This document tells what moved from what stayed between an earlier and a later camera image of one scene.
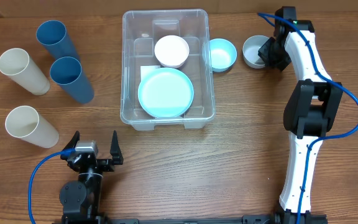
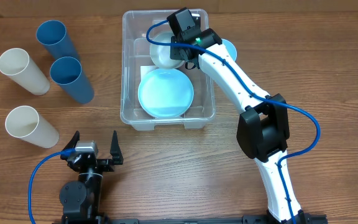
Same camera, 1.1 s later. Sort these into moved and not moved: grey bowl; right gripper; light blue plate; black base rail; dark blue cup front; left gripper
Moved: grey bowl; right gripper
Not moved: left gripper; dark blue cup front; light blue plate; black base rail
